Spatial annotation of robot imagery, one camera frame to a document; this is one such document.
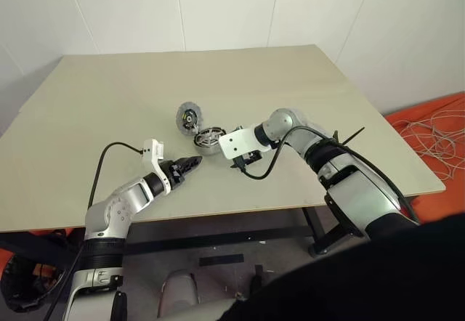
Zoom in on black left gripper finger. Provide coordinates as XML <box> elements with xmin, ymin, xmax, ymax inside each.
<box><xmin>181</xmin><ymin>163</ymin><xmax>202</xmax><ymax>179</ymax></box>
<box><xmin>180</xmin><ymin>155</ymin><xmax>203</xmax><ymax>168</ymax></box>

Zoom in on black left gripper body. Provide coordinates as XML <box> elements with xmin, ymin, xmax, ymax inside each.
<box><xmin>161</xmin><ymin>159</ymin><xmax>187</xmax><ymax>187</ymax></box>

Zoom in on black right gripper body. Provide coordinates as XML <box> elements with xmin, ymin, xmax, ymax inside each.
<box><xmin>235</xmin><ymin>149</ymin><xmax>263</xmax><ymax>168</ymax></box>

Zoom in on grey motor cover circuit board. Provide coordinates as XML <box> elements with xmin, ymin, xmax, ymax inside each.
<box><xmin>177</xmin><ymin>102</ymin><xmax>203</xmax><ymax>137</ymax></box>

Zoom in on wide black tape strip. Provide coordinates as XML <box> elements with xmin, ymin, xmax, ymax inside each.
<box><xmin>198</xmin><ymin>253</ymin><xmax>243</xmax><ymax>267</ymax></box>

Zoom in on grey rounded robot foot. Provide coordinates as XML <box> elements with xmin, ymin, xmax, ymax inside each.
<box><xmin>156</xmin><ymin>269</ymin><xmax>200</xmax><ymax>318</ymax></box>

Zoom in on large orange floor cloth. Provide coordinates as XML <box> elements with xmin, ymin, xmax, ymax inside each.
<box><xmin>384</xmin><ymin>94</ymin><xmax>465</xmax><ymax>224</ymax></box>

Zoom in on black rounded dark shape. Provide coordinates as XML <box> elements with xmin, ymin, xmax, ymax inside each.
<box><xmin>217</xmin><ymin>211</ymin><xmax>465</xmax><ymax>321</ymax></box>

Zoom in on black waste bin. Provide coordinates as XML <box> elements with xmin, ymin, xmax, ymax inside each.
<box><xmin>0</xmin><ymin>251</ymin><xmax>79</xmax><ymax>313</ymax></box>

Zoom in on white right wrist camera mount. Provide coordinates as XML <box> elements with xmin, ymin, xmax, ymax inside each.
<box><xmin>219</xmin><ymin>126</ymin><xmax>273</xmax><ymax>161</ymax></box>

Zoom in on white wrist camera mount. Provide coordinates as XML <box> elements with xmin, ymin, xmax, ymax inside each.
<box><xmin>142</xmin><ymin>138</ymin><xmax>172</xmax><ymax>193</ymax></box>
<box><xmin>219</xmin><ymin>126</ymin><xmax>273</xmax><ymax>161</ymax></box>

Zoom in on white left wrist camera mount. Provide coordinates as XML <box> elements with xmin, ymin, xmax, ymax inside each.
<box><xmin>142</xmin><ymin>138</ymin><xmax>172</xmax><ymax>193</ymax></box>

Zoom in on black metal table frame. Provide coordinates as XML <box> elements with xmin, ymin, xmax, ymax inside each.
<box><xmin>0</xmin><ymin>204</ymin><xmax>339</xmax><ymax>260</ymax></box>

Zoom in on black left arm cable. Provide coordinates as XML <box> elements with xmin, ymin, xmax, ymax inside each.
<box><xmin>45</xmin><ymin>141</ymin><xmax>145</xmax><ymax>318</ymax></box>

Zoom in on tangled white cable bundle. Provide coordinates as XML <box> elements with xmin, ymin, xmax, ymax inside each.
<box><xmin>392</xmin><ymin>108</ymin><xmax>465</xmax><ymax>181</ymax></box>

